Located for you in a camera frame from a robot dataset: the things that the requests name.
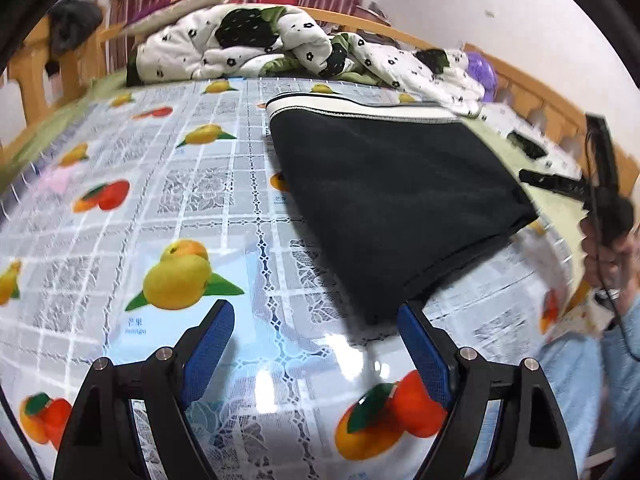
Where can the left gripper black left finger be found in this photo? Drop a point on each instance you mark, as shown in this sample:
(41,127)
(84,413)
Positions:
(101,441)

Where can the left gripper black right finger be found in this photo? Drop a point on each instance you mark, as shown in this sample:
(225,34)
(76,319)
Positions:
(502,420)

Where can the black pants with white stripes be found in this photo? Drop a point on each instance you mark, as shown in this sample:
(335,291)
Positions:
(397,196)

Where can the blue sleeve forearm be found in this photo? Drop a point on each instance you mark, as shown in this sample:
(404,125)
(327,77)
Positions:
(578,368)

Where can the person's right hand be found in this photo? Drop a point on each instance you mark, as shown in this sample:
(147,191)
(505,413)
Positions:
(614,267)

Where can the white floral pillow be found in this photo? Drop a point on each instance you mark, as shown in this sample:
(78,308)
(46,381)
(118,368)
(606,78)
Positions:
(555,170)

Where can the fruit print plastic table cover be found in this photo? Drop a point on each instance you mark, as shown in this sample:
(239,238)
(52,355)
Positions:
(88,218)

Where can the green bed sheet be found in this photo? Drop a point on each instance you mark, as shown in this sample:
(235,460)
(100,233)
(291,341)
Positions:
(36,138)

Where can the white floral green quilt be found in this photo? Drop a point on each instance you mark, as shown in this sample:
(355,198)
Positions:
(238,40)

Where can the dark cloth on bedpost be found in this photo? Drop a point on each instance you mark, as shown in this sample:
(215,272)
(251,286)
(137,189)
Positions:
(71,23)

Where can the orange purple cushion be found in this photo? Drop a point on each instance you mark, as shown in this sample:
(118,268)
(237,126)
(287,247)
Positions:
(163,13)

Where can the wooden bed frame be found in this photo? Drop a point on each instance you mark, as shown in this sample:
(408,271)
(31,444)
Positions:
(88,63)

